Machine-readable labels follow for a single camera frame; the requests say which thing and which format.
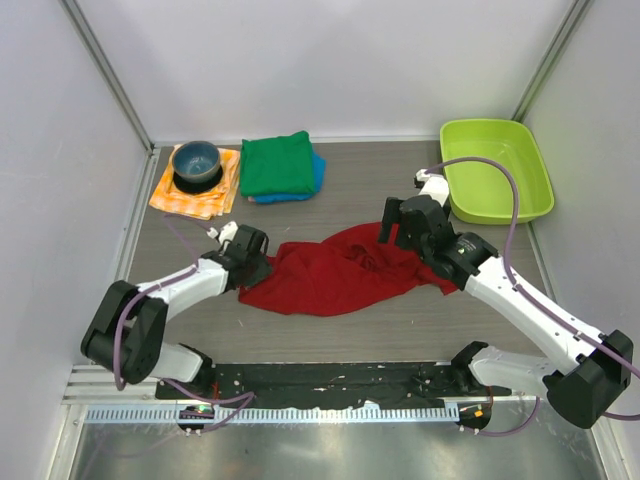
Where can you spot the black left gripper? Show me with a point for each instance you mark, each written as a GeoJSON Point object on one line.
{"type": "Point", "coordinates": [263, 269]}

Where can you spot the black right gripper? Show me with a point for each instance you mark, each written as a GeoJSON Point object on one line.
{"type": "Point", "coordinates": [393, 215]}

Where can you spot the red t-shirt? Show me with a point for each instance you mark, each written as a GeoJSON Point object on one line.
{"type": "Point", "coordinates": [346, 272]}

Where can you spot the lime green plastic tub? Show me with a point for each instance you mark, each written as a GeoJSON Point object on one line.
{"type": "Point", "coordinates": [480, 193]}

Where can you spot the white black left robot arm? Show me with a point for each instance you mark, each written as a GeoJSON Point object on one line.
{"type": "Point", "coordinates": [126, 334]}

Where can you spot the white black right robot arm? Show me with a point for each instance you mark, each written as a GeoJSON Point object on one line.
{"type": "Point", "coordinates": [581, 371]}

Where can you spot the blue folded t-shirt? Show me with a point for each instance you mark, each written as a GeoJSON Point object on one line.
{"type": "Point", "coordinates": [295, 183]}

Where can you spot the black saucer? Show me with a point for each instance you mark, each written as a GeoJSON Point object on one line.
{"type": "Point", "coordinates": [197, 185]}

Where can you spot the green folded t-shirt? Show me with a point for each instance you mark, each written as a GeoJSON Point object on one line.
{"type": "Point", "coordinates": [262, 158]}

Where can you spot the orange checkered cloth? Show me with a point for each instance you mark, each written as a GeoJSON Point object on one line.
{"type": "Point", "coordinates": [219, 200]}

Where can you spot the blue ceramic bowl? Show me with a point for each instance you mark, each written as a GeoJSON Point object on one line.
{"type": "Point", "coordinates": [197, 161]}

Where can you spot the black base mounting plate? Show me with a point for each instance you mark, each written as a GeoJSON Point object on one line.
{"type": "Point", "coordinates": [329, 386]}

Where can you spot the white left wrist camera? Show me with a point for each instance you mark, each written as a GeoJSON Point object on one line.
{"type": "Point", "coordinates": [226, 232]}

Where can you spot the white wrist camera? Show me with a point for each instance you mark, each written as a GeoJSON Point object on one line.
{"type": "Point", "coordinates": [433, 185]}
{"type": "Point", "coordinates": [226, 232]}

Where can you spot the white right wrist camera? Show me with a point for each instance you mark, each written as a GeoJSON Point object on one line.
{"type": "Point", "coordinates": [433, 185]}

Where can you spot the white slotted cable duct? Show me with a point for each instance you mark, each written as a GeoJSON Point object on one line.
{"type": "Point", "coordinates": [196, 414]}

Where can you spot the left aluminium frame post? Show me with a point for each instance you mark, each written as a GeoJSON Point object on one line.
{"type": "Point", "coordinates": [95, 50]}

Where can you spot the aluminium frame post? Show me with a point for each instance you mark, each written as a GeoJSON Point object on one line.
{"type": "Point", "coordinates": [95, 50]}
{"type": "Point", "coordinates": [551, 58]}

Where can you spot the right aluminium frame post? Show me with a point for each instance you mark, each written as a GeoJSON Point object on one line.
{"type": "Point", "coordinates": [551, 58]}

